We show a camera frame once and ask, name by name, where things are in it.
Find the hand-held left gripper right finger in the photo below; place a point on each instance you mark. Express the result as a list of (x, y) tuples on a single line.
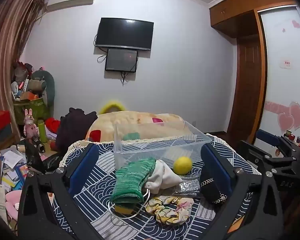
[(216, 168)]

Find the silver glitter pouch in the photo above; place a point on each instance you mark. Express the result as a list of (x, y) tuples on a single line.
[(188, 186)]

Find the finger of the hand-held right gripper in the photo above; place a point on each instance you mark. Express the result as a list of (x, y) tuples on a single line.
[(266, 137), (255, 152)]

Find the white wardrobe door with hearts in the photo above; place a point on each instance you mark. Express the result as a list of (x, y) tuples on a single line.
[(282, 85)]

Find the cream patchwork blanket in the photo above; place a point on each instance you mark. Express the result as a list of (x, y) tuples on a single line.
[(140, 123)]

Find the wooden overhead cabinet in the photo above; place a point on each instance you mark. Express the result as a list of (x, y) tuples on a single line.
[(245, 7)]

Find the wooden door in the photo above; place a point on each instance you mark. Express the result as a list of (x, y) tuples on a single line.
[(247, 90)]

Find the red box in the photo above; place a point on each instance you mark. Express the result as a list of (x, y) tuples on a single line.
[(0, 121)]

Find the yellow plush toy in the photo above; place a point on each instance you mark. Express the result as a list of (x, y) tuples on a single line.
[(110, 105)]

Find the brown striped curtain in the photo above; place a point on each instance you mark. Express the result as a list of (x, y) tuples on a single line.
[(7, 55)]

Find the green knitted item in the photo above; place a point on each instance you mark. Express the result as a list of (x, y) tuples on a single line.
[(131, 136)]

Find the white air conditioner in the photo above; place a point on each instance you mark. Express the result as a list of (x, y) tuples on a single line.
[(70, 3)]

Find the blue white patterned blanket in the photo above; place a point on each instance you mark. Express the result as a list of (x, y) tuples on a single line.
[(95, 195)]

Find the green storage box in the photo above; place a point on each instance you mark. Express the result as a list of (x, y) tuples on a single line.
[(32, 110)]

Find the floral scrunchie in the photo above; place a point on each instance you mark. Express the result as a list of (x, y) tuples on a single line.
[(168, 210)]

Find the clear plastic container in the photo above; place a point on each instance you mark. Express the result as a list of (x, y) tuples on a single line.
[(162, 145)]

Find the black wall television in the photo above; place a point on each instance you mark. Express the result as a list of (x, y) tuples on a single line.
[(125, 33)]

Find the yellow felt ball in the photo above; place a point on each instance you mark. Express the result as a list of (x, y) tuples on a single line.
[(182, 165)]

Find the green plush toy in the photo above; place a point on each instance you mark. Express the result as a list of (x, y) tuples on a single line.
[(46, 87)]

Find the black plastic bag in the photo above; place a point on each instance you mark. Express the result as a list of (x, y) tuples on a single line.
[(40, 162)]

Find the pile of papers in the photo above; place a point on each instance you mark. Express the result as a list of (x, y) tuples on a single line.
[(10, 170)]

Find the green bottle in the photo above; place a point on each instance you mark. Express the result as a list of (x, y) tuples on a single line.
[(41, 131)]

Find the small black monitor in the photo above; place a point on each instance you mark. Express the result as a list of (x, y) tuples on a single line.
[(121, 60)]

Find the dark garment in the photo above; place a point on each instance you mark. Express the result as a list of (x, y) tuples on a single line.
[(72, 127)]

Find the green knitted glove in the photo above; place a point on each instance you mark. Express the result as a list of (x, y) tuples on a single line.
[(131, 180)]

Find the black flashlight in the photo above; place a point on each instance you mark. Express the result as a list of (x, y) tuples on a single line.
[(38, 144)]

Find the pink rabbit toy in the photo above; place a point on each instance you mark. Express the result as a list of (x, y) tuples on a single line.
[(30, 127)]

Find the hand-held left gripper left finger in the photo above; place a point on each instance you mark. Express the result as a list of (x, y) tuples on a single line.
[(83, 166)]

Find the yellow sponge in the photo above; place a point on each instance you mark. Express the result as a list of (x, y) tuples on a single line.
[(126, 208)]

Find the pink plush toy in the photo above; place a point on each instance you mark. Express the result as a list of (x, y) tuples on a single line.
[(13, 202)]

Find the white cloth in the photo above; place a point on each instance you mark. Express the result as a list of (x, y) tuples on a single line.
[(165, 177)]

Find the red cloth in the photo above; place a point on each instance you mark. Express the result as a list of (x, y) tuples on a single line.
[(52, 125)]

